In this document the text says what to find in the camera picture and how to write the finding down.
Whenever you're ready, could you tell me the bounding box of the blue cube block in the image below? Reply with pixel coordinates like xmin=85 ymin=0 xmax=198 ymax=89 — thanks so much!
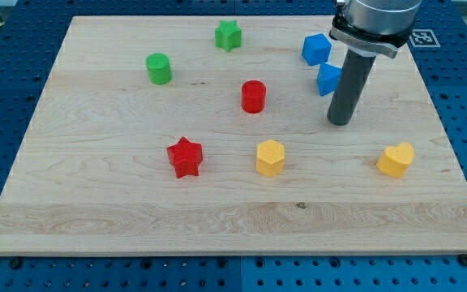
xmin=302 ymin=34 xmax=332 ymax=66

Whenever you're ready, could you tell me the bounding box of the red star block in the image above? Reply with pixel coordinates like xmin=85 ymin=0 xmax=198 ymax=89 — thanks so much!
xmin=167 ymin=136 xmax=203 ymax=178

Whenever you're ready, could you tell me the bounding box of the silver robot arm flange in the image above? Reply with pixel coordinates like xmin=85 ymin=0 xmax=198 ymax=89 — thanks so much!
xmin=329 ymin=0 xmax=421 ymax=58

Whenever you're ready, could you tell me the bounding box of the blue triangle block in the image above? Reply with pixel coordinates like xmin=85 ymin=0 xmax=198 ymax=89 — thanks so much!
xmin=316 ymin=62 xmax=342 ymax=97

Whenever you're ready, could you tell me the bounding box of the yellow hexagon block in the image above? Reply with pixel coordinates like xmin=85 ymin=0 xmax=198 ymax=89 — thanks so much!
xmin=255 ymin=140 xmax=285 ymax=177

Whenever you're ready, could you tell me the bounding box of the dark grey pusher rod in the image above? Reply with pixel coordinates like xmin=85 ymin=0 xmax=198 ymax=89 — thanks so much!
xmin=327 ymin=49 xmax=375 ymax=126

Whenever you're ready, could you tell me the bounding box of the black board stop bolt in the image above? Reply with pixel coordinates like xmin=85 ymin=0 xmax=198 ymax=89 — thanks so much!
xmin=457 ymin=254 xmax=467 ymax=267
xmin=8 ymin=257 xmax=23 ymax=269

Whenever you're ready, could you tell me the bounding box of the red cylinder block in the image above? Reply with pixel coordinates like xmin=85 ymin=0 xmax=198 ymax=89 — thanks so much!
xmin=241 ymin=80 xmax=267 ymax=114

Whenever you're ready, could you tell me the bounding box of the green star block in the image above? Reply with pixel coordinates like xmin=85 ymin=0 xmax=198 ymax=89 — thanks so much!
xmin=214 ymin=20 xmax=242 ymax=52

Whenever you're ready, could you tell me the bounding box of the light wooden board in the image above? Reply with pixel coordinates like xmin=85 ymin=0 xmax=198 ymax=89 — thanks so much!
xmin=0 ymin=16 xmax=467 ymax=256

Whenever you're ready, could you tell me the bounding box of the green cylinder block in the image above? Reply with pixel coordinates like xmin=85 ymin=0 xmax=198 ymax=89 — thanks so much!
xmin=145 ymin=53 xmax=172 ymax=85

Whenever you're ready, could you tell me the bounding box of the white fiducial marker tag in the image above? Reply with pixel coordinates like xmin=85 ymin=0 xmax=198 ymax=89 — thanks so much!
xmin=409 ymin=28 xmax=440 ymax=48

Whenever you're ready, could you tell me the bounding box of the yellow heart block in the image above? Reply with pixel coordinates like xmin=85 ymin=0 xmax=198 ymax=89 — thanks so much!
xmin=376 ymin=143 xmax=415 ymax=178

